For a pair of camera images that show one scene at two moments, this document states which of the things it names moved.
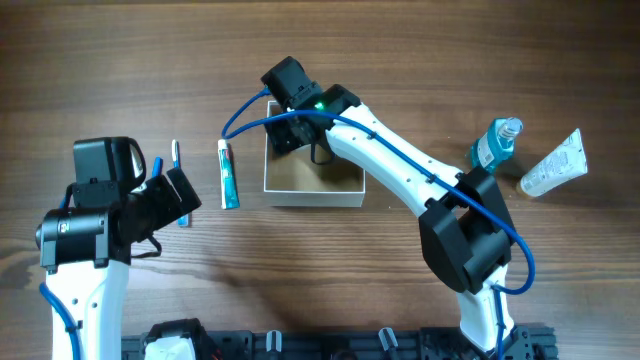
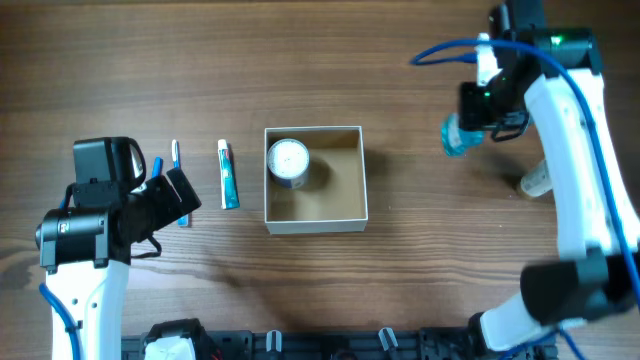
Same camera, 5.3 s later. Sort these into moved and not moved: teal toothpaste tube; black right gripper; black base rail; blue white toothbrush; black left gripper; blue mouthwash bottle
Moved: blue mouthwash bottle; black right gripper
Not moved: teal toothpaste tube; black base rail; blue white toothbrush; black left gripper
